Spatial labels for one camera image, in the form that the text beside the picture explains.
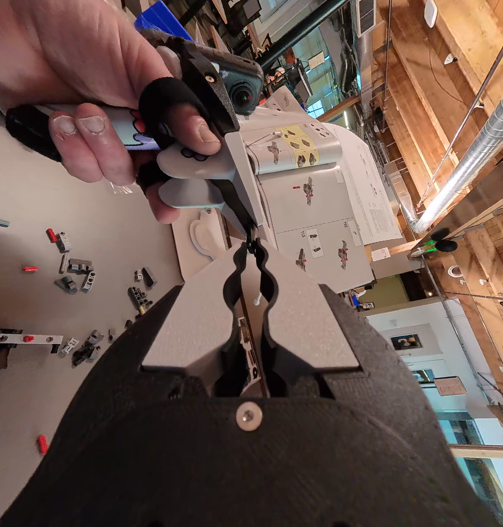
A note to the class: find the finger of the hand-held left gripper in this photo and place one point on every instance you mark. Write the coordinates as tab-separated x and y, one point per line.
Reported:
245	173

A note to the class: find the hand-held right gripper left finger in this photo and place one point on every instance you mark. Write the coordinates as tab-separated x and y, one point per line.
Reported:
190	325

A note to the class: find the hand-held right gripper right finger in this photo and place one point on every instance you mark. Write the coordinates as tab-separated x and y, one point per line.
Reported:
313	325

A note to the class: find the black angled lego piece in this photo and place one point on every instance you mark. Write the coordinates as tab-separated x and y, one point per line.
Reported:
253	247

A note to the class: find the long light grey lego beam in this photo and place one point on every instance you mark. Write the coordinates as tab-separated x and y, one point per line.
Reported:
13	338

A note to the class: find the dark grey angled lego beam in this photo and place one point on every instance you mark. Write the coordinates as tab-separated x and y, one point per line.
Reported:
139	298

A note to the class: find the dark grey curved lego brick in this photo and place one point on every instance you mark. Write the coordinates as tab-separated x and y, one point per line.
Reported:
148	277

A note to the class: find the lego instruction booklet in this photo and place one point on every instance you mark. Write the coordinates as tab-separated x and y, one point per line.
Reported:
317	189

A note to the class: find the cluster of dark lego connectors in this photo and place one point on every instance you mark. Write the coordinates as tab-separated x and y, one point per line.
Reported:
85	346

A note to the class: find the cluster of grey lego connectors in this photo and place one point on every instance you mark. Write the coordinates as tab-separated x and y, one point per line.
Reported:
77	276

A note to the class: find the short red lego pin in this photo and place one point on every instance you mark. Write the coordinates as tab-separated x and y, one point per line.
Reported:
29	268
41	445

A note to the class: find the person's left hand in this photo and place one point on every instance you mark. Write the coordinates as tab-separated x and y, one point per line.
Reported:
62	49

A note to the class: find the blue storage bin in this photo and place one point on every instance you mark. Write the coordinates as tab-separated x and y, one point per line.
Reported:
161	16

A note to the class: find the red pin with grey connector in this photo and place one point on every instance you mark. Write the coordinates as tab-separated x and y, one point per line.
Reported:
58	240

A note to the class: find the wooden ceiling beams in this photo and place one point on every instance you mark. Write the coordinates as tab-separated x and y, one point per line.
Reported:
449	66

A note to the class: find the silver ventilation duct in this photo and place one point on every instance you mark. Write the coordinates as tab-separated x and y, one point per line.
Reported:
474	156

